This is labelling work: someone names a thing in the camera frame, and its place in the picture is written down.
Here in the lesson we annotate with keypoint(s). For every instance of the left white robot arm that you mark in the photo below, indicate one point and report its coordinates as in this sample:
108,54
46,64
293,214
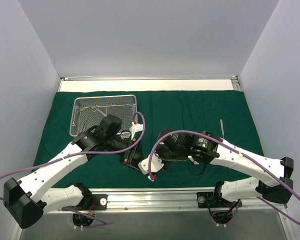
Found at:
33,195

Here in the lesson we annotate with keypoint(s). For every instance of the metal mesh instrument tray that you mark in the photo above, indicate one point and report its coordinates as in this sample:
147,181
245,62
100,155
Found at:
121,106

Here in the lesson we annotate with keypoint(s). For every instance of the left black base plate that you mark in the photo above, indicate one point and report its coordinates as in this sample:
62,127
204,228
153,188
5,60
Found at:
92,202

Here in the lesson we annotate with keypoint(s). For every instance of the aluminium front rail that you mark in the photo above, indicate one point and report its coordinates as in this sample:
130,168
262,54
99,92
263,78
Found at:
129,200

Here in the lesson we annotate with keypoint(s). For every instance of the aluminium rail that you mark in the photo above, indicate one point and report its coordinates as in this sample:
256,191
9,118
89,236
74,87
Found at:
129,200
235,83

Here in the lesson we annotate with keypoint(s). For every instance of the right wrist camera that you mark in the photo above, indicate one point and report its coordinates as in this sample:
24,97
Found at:
155,166

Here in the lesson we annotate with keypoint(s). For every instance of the silver surgical scissors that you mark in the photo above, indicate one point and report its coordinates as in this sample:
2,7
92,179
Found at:
94,109

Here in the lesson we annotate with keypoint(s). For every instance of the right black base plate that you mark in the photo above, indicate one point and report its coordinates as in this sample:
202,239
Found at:
210,199

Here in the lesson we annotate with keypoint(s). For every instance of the aluminium right side rail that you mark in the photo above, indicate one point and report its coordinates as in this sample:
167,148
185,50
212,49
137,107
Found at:
235,83

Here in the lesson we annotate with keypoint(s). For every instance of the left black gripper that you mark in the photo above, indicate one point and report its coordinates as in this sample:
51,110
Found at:
133,158

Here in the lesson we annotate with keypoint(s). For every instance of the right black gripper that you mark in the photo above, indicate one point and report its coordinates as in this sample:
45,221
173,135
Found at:
163,155

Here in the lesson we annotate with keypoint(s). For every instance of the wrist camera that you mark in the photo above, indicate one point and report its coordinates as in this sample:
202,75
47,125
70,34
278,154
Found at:
155,166
129,134

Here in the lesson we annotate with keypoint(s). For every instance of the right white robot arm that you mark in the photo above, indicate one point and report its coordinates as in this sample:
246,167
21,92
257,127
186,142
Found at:
268,178

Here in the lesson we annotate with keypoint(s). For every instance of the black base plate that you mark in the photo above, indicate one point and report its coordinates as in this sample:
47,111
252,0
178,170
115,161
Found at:
210,199
92,202

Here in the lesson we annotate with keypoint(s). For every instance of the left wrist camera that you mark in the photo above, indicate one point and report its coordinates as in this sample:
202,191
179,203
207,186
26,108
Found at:
129,134

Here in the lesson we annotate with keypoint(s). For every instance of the silver instrument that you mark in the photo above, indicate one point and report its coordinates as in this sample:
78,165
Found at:
222,128

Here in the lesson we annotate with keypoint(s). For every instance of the green surgical cloth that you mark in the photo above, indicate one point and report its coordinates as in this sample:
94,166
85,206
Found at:
179,110

